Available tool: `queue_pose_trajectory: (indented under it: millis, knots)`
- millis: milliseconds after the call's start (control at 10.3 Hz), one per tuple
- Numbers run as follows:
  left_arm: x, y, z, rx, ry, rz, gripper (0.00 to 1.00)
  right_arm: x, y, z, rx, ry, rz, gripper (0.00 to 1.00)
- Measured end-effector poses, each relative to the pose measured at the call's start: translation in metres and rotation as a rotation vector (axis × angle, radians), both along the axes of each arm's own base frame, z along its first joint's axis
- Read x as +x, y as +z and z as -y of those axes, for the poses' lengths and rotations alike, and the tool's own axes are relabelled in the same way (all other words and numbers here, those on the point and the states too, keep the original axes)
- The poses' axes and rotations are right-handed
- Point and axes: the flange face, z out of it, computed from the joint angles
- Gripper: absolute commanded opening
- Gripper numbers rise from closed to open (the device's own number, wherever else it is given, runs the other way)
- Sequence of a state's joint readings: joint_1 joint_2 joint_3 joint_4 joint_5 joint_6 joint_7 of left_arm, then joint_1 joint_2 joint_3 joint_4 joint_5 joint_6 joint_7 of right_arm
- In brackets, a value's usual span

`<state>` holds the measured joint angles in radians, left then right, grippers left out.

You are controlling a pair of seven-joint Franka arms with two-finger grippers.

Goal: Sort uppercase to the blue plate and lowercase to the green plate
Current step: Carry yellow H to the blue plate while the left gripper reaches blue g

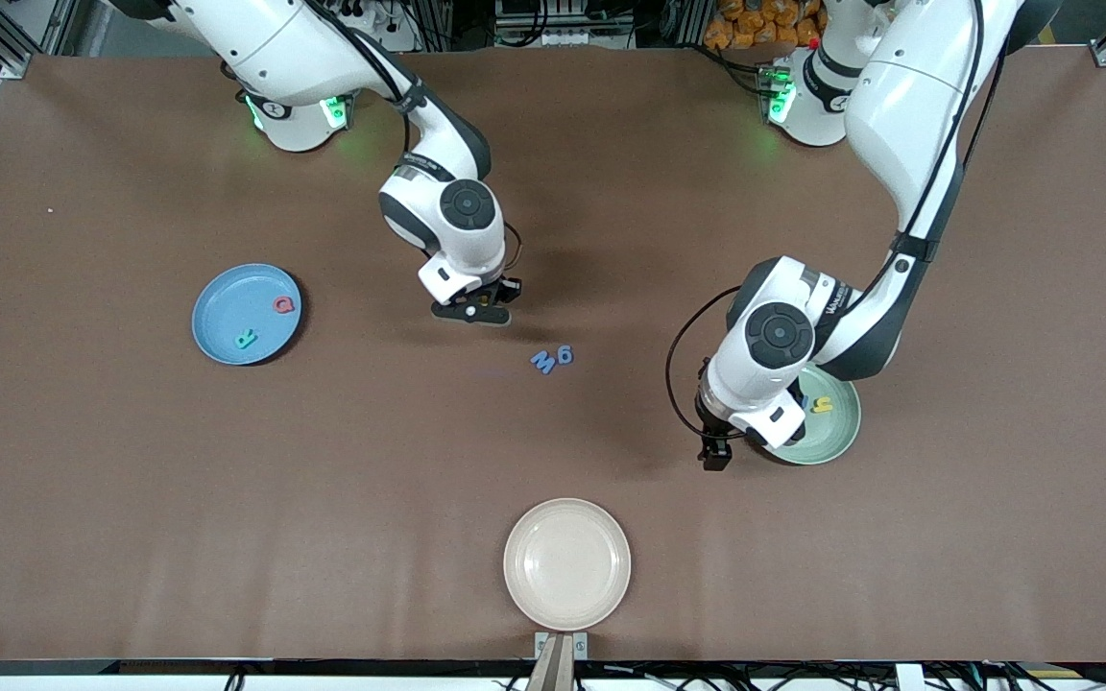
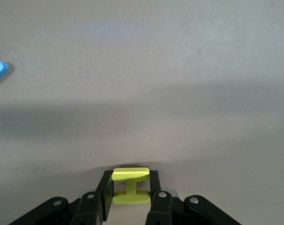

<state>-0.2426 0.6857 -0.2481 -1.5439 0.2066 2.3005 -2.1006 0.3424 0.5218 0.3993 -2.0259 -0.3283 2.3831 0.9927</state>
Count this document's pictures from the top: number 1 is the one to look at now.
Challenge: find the green round plate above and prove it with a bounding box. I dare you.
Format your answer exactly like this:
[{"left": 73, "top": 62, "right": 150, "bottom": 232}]
[{"left": 766, "top": 361, "right": 862, "bottom": 466}]

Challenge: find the blue round plate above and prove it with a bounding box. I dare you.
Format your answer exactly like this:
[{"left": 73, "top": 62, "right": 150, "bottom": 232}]
[{"left": 192, "top": 264, "right": 303, "bottom": 367}]

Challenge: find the beige round plate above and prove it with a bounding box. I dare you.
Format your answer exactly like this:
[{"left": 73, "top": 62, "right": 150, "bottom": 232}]
[{"left": 503, "top": 498, "right": 632, "bottom": 632}]

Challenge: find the brown table cover sheet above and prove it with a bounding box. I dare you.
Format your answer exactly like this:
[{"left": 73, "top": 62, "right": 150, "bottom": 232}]
[{"left": 0, "top": 48, "right": 1106, "bottom": 663}]

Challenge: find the orange packaged items pile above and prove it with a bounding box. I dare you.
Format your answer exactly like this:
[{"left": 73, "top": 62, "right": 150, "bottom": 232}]
[{"left": 704, "top": 0, "right": 828, "bottom": 51}]

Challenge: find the dark equipment with cables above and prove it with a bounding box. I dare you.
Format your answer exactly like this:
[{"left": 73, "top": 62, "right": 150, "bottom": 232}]
[{"left": 493, "top": 0, "right": 655, "bottom": 49}]

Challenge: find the grey metal mount bracket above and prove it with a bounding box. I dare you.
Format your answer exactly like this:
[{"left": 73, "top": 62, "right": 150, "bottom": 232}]
[{"left": 534, "top": 631, "right": 589, "bottom": 661}]

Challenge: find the camera mount post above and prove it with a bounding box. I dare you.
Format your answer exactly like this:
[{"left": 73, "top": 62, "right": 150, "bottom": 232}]
[{"left": 525, "top": 635, "right": 576, "bottom": 691}]

